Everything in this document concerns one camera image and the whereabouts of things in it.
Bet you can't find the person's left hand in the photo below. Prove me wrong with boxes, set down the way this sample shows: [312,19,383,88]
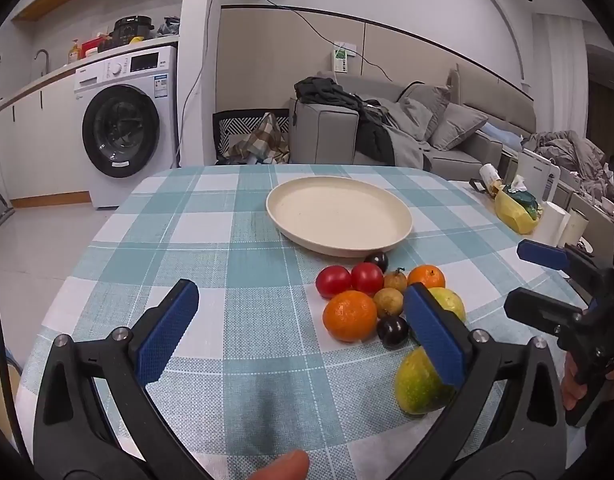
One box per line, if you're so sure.
[249,450,310,480]

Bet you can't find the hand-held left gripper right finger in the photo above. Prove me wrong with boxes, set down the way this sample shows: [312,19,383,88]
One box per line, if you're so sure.
[403,283,568,480]

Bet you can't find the plaid cloth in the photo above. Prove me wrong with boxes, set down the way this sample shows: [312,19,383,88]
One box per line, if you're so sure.
[229,112,292,165]

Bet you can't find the black hanging cable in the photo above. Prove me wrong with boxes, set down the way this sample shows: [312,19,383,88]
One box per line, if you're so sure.
[174,0,218,168]

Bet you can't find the black rice cooker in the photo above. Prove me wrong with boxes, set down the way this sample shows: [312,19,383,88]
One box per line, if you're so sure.
[110,16,155,50]

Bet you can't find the black patterned basket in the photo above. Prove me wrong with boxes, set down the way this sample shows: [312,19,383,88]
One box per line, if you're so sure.
[212,110,293,165]

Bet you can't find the grey sofa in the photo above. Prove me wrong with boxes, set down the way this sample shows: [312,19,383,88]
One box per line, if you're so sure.
[317,67,538,183]

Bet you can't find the long black wall cable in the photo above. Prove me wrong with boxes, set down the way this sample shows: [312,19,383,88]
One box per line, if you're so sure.
[214,0,394,83]

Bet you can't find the white washing machine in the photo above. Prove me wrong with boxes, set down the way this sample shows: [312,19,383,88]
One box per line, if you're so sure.
[71,46,180,210]

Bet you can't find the grey pillow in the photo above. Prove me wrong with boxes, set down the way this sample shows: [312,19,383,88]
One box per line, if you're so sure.
[397,82,451,141]
[429,102,489,151]

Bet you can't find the pale yellow-green guava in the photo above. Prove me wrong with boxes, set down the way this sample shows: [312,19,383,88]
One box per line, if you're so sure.
[429,287,466,324]

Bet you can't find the person's right forearm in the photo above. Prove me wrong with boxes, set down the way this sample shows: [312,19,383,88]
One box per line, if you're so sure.
[572,377,614,480]

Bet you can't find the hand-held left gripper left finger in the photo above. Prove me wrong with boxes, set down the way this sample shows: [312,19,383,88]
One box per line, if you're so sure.
[33,279,213,480]

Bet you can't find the red box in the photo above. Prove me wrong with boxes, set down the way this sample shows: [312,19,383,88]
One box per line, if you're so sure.
[81,35,110,57]

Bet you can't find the white paper roll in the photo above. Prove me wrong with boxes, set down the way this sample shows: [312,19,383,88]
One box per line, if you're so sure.
[562,210,591,248]
[537,201,572,248]

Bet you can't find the black clothes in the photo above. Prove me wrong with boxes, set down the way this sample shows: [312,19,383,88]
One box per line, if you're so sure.
[293,76,395,166]

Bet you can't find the person's right hand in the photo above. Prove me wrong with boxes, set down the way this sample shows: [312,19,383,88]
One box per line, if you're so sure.
[560,351,581,412]

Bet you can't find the white kitchen cabinet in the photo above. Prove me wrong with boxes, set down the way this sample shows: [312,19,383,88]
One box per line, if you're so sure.
[0,67,93,207]

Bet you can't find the red tomato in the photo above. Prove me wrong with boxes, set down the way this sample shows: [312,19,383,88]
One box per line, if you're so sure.
[350,262,385,296]
[315,266,352,299]

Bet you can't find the grey blanket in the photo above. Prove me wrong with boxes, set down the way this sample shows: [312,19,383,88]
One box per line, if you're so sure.
[534,130,614,201]

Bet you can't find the yellow plastic bag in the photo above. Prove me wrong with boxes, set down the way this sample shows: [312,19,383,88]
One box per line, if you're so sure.
[494,184,544,235]

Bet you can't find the white appliance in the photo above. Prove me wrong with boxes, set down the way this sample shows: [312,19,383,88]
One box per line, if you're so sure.
[517,150,570,206]

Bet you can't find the cream round plate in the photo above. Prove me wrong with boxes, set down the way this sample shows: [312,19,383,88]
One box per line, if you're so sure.
[266,176,414,259]

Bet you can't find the white wall device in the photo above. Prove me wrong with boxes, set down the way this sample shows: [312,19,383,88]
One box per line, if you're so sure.
[331,42,358,76]

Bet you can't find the orange tangerine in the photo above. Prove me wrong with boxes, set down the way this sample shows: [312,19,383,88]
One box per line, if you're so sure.
[407,264,446,291]
[322,290,378,343]

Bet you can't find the brown longan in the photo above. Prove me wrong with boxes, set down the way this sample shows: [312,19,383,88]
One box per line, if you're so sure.
[373,287,405,318]
[383,268,408,292]

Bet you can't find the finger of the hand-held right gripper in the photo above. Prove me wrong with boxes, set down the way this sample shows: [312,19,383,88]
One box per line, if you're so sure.
[517,239,608,307]
[504,287,586,342]

